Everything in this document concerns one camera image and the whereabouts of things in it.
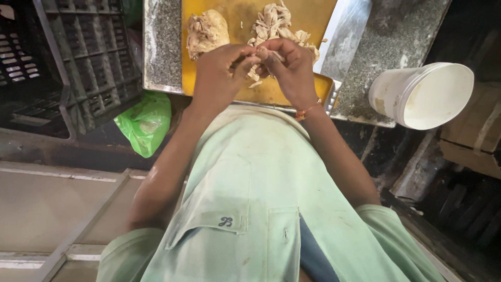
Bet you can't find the green plastic bag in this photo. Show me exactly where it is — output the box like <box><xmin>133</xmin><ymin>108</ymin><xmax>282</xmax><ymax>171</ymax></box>
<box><xmin>114</xmin><ymin>90</ymin><xmax>172</xmax><ymax>159</ymax></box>

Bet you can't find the whole cooked chicken lump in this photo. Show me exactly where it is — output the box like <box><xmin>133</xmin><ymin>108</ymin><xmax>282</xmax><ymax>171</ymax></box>
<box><xmin>186</xmin><ymin>9</ymin><xmax>231</xmax><ymax>61</ymax></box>

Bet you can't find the person's left hand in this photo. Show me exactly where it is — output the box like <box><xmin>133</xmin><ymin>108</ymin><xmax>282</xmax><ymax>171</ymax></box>
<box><xmin>190</xmin><ymin>43</ymin><xmax>262</xmax><ymax>115</ymax></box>

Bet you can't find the orange thread bracelet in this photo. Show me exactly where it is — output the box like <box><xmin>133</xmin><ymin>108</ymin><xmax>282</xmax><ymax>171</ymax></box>
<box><xmin>294</xmin><ymin>98</ymin><xmax>323</xmax><ymax>121</ymax></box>

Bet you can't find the yellow cutting board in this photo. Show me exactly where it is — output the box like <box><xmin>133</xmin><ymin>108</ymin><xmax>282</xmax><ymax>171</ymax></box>
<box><xmin>181</xmin><ymin>0</ymin><xmax>338</xmax><ymax>106</ymax></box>

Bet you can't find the pile of shredded chicken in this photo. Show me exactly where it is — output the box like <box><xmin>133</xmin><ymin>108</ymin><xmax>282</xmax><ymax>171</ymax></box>
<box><xmin>247</xmin><ymin>0</ymin><xmax>321</xmax><ymax>82</ymax></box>

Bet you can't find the steel tray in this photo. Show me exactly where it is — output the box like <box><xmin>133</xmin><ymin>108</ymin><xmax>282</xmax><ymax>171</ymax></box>
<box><xmin>312</xmin><ymin>0</ymin><xmax>373</xmax><ymax>116</ymax></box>

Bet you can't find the black plastic crate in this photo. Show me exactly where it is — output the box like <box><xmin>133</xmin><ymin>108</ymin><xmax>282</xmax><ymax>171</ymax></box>
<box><xmin>0</xmin><ymin>0</ymin><xmax>144</xmax><ymax>140</ymax></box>

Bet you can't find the strip of cooked chicken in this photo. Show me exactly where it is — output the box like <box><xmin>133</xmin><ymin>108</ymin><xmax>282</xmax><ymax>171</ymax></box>
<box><xmin>256</xmin><ymin>46</ymin><xmax>287</xmax><ymax>63</ymax></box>

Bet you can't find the brown cardboard box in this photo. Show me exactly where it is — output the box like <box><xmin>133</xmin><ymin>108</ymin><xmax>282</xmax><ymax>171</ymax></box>
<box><xmin>438</xmin><ymin>81</ymin><xmax>501</xmax><ymax>180</ymax></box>

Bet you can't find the person's right hand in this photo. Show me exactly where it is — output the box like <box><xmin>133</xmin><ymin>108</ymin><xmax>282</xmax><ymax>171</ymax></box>
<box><xmin>255</xmin><ymin>38</ymin><xmax>319</xmax><ymax>111</ymax></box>

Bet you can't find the white plastic bucket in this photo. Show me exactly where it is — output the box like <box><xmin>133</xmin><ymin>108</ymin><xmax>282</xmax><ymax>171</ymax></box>
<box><xmin>368</xmin><ymin>62</ymin><xmax>475</xmax><ymax>131</ymax></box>

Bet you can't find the light green shirt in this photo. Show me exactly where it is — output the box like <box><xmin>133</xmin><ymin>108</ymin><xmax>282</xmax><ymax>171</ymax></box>
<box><xmin>96</xmin><ymin>105</ymin><xmax>447</xmax><ymax>282</ymax></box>

